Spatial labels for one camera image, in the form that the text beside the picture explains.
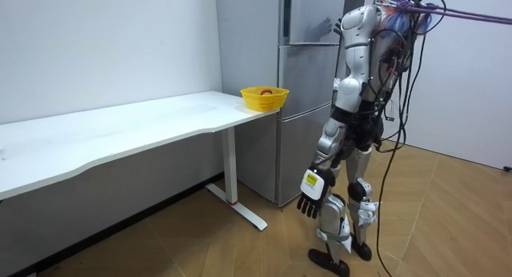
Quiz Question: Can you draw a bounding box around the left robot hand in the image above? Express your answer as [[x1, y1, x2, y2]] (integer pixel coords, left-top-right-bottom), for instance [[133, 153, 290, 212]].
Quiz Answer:
[[296, 166, 337, 220]]

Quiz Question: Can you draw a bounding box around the robot body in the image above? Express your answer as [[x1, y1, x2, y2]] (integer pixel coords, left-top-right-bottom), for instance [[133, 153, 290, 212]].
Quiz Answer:
[[330, 0, 437, 155]]

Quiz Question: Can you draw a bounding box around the grey fridge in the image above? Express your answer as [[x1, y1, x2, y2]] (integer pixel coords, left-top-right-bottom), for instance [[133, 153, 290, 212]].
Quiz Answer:
[[215, 0, 367, 208]]

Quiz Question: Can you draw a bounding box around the yellow plastic basket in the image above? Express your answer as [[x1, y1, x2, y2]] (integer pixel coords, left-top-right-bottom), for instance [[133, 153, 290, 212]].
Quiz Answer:
[[239, 86, 290, 113]]

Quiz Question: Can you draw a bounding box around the white desk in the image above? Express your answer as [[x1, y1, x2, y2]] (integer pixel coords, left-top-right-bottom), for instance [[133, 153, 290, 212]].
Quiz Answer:
[[0, 90, 282, 232]]

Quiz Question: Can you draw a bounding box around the black floor cable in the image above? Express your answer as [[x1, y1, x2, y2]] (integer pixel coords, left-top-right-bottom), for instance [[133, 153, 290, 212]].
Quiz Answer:
[[375, 32, 427, 277]]

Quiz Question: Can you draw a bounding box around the cable bundle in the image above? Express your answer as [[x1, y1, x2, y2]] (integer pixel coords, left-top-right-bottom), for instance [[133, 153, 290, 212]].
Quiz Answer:
[[374, 0, 512, 26]]

